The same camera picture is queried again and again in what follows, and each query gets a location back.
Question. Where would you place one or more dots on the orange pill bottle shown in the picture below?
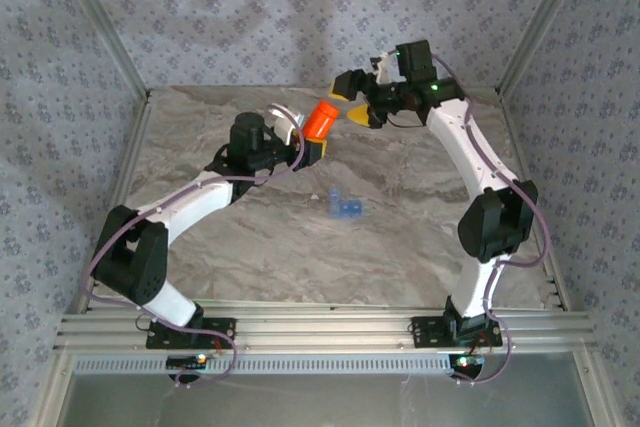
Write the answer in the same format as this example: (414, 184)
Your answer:
(319, 122)

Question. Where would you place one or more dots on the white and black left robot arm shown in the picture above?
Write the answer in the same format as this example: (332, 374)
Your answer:
(190, 207)

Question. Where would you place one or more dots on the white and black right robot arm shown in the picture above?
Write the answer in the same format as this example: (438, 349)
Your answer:
(465, 147)

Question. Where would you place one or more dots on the left controller board with LED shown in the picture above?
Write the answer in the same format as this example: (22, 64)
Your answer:
(185, 361)

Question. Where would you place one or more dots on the controller board with led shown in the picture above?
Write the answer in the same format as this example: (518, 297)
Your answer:
(185, 361)
(465, 362)

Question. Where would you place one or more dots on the grey metal panel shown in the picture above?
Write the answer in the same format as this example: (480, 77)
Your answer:
(320, 402)

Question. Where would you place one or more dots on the right controller board with LED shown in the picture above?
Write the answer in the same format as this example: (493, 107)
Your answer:
(465, 362)

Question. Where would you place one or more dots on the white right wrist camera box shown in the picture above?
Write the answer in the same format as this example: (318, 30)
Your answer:
(384, 67)

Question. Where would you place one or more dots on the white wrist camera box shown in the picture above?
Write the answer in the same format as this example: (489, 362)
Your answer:
(285, 119)
(384, 67)

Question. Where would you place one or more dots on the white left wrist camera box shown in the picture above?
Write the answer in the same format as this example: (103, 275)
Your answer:
(285, 119)

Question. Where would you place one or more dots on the aluminium table side rail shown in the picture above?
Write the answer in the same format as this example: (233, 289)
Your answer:
(522, 147)
(135, 147)

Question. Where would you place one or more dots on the aluminium frame post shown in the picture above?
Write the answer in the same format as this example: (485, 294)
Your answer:
(545, 22)
(100, 22)

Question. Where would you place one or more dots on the aluminium mounting rail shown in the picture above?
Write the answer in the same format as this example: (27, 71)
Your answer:
(320, 329)

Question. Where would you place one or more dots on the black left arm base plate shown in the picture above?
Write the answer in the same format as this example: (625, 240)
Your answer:
(170, 339)

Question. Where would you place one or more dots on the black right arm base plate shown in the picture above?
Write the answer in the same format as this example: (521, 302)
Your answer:
(430, 334)

